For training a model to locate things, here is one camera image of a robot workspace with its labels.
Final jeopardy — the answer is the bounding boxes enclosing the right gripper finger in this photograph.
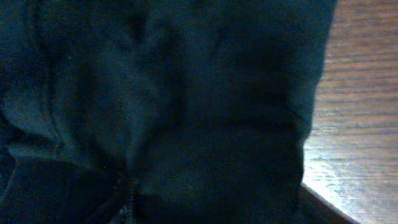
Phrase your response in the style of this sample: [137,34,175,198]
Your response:
[299,184,359,224]

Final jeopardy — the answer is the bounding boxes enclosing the black garment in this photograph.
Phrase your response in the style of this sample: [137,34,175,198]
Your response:
[1,0,336,223]

